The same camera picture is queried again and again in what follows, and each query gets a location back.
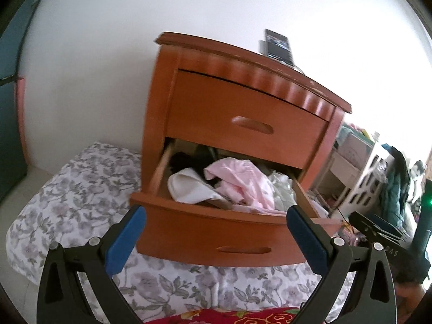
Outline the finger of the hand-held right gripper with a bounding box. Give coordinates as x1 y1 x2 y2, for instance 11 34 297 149
349 211 410 242

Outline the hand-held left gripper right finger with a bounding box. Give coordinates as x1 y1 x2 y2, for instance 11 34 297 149
285 204 397 324

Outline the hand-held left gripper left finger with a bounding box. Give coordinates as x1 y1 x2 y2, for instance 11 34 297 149
37 205 147 324

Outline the white sheer cloth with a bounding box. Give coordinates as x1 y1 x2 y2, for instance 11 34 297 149
268 172 298 210

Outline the wooden drawer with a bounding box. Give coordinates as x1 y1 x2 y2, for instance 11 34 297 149
130 138 341 265
167 69 333 168

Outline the pale pink garment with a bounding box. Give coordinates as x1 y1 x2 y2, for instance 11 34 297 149
204 158 287 215

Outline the white garment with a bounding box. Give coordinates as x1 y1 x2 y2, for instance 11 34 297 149
168 168 223 205

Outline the black garment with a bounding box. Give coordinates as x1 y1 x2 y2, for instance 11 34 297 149
169 152 217 180

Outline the dark teal jacket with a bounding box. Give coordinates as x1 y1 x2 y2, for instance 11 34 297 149
381 145 419 230

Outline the small white table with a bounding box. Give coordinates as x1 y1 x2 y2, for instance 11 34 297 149
317 131 375 206

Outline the grey floral bed sheet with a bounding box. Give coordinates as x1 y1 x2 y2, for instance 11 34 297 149
7 142 358 323

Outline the pile of things on table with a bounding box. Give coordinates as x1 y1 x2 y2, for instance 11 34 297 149
337 123 377 144

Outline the red floral blanket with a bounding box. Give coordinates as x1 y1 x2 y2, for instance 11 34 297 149
143 307 301 324

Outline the pink board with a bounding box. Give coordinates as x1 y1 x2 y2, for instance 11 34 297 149
15 77 32 166

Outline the closed wooden drawer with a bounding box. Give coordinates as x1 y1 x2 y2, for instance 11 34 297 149
167 69 333 168

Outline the dark cabinet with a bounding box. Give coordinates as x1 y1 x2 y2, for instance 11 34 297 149
0 0 41 203

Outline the wooden nightstand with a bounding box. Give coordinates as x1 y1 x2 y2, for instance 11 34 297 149
130 31 353 265

